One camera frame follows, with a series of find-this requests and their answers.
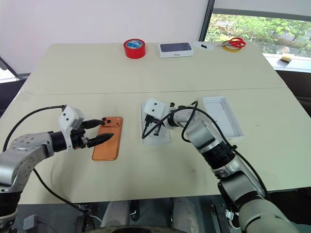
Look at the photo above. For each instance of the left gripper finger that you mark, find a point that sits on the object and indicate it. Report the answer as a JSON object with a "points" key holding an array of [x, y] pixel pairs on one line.
{"points": [[94, 123], [100, 138]]}

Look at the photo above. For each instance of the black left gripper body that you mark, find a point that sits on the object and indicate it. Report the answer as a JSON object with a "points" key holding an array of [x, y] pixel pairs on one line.
{"points": [[79, 138]]}

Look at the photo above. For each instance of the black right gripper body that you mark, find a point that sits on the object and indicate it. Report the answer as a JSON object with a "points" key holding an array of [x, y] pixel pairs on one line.
{"points": [[148, 120]]}

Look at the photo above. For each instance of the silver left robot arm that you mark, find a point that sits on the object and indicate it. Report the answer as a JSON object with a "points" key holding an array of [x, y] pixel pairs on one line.
{"points": [[24, 155]]}

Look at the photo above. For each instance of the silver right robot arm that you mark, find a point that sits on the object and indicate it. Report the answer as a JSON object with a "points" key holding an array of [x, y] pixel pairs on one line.
{"points": [[201, 133]]}

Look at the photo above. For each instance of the white phone box tray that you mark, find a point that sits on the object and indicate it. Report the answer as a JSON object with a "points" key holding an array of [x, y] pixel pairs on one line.
{"points": [[160, 139]]}

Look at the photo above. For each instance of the white phone box lid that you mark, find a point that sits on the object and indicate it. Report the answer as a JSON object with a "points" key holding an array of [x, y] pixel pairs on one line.
{"points": [[226, 116]]}

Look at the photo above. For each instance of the boxed phone with dark print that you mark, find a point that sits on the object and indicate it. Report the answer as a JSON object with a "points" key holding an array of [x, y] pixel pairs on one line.
{"points": [[176, 48]]}

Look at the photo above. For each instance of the orange smartphone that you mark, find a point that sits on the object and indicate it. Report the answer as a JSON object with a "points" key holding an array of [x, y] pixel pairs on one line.
{"points": [[107, 149]]}

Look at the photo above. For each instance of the red tape roll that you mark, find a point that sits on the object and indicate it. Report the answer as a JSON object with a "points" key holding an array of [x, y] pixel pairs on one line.
{"points": [[134, 49]]}

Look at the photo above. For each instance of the grey rounded robot leg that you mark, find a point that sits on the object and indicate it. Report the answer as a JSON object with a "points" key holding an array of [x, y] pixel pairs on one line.
{"points": [[185, 212], [115, 213]]}

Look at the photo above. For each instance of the white round paper piece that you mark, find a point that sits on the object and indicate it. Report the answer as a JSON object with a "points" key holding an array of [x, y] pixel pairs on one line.
{"points": [[210, 46]]}

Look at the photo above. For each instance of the grey plug connector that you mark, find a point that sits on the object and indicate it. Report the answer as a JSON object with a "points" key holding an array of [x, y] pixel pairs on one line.
{"points": [[30, 222]]}

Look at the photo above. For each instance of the yellow tape roll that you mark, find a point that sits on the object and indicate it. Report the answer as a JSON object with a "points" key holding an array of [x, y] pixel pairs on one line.
{"points": [[230, 49]]}

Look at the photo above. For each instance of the yellow sponge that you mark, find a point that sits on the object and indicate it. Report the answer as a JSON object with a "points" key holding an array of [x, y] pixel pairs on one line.
{"points": [[286, 58]]}

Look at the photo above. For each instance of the white window sill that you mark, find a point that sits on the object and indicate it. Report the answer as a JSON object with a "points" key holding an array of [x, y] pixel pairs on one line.
{"points": [[291, 65]]}

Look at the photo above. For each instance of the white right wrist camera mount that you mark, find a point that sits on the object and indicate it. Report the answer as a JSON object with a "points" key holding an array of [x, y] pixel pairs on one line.
{"points": [[154, 108]]}

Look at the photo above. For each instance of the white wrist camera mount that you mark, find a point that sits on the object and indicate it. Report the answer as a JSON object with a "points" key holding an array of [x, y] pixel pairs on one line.
{"points": [[69, 117], [154, 108]]}

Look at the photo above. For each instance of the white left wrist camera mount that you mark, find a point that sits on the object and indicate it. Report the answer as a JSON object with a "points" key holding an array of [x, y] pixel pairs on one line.
{"points": [[69, 117]]}

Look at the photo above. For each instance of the dark window frame post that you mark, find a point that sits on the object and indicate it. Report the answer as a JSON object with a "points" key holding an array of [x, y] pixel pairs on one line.
{"points": [[206, 19]]}

